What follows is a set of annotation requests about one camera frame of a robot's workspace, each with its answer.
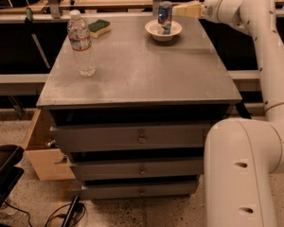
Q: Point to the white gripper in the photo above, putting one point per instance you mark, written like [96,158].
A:
[210,9]

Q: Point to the blue silver redbull can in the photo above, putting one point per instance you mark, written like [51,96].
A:
[164,18]

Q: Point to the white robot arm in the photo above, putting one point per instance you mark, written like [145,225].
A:
[243,181]

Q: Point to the white paper bowl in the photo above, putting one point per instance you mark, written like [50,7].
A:
[152,28]

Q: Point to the green yellow sponge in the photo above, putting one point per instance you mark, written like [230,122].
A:
[99,27]

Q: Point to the clear plastic water bottle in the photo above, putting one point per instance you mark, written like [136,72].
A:
[80,40]

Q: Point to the grey drawer cabinet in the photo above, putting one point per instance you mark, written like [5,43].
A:
[136,128]

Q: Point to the light wooden open drawer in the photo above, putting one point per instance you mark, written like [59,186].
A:
[49,163]

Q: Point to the black chair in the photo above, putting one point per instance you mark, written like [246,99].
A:
[10,156]

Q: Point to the grey metal shelf rail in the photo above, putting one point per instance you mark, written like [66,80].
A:
[22,84]

